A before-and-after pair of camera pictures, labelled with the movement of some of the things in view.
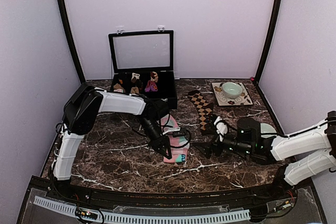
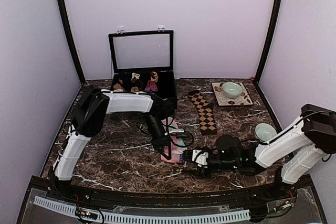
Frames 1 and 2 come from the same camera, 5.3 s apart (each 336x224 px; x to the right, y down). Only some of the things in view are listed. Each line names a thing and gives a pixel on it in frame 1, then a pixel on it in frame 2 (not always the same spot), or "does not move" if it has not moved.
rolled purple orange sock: x=151 y=86 does not move
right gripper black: x=207 y=146 to x=197 y=172
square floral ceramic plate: x=243 y=99 does not move
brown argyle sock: x=204 y=108 does not move
